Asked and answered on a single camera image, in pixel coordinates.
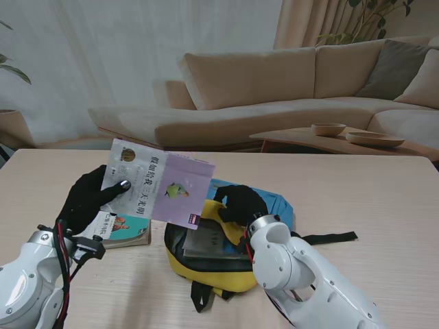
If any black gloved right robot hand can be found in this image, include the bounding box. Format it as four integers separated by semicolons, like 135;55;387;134
213;184;269;228

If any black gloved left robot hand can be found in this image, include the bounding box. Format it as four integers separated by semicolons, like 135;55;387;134
56;164;132;237

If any blue and white duck book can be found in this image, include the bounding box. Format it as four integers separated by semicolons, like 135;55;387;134
181;219;248;263

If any teal and white book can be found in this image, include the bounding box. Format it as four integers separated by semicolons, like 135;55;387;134
91;210;152;250

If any blue and yellow school bag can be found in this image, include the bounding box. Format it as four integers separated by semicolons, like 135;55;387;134
163;178;359;313

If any purple and white bird book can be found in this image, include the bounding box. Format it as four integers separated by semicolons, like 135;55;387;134
101;138;216;230

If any wooden coffee table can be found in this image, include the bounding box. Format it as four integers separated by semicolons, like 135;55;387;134
249;125;439;162

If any light wooden planter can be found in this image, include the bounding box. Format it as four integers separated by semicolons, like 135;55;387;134
0;109;35;149

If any small wooden bowl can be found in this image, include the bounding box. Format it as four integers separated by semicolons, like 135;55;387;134
311;123;347;137

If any beige sofa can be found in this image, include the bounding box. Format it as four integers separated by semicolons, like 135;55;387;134
88;34;439;151

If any variegated leaf plant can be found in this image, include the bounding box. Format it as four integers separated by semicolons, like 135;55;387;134
0;21;32;86

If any wide shallow wooden bowl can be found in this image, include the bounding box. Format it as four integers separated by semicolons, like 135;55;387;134
345;132;406;148

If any white sheer curtain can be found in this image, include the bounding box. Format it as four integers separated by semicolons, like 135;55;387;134
0;0;284;148

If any beige curtain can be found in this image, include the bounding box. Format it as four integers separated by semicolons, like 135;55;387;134
273;0;439;51

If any tall green leafy plant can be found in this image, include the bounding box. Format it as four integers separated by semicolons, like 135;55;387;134
317;0;416;45

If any grey cushion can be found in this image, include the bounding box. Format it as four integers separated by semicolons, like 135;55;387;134
358;39;431;101

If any beige cushion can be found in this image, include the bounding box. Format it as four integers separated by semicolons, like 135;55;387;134
394;49;439;110

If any red black right arm cable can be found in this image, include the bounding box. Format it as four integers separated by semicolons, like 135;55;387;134
239;226;257;263

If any red black arm cable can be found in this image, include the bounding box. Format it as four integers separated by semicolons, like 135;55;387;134
239;226;257;263
37;219;90;329

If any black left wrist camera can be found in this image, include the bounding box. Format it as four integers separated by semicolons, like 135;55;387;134
71;235;106;260

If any red black left arm cable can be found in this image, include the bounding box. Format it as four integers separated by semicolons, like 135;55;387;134
37;219;90;329

